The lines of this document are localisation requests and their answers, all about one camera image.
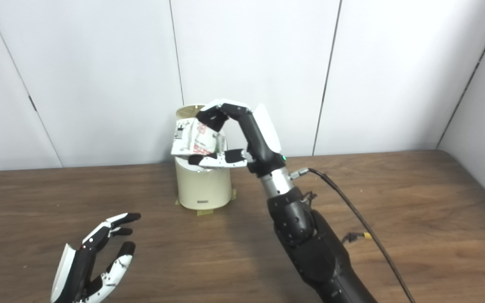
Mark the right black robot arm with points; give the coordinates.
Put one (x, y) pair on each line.
(310, 244)

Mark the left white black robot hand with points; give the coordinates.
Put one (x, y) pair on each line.
(78, 269)

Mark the white green milk carton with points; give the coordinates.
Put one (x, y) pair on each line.
(192, 139)

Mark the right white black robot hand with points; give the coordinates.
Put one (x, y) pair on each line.
(261, 143)

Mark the cream-colored bin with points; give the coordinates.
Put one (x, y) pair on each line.
(202, 185)

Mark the yellow masking tape piece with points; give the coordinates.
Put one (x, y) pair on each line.
(205, 212)
(233, 195)

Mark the round cream bin lid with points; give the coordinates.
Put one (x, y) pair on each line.
(187, 111)

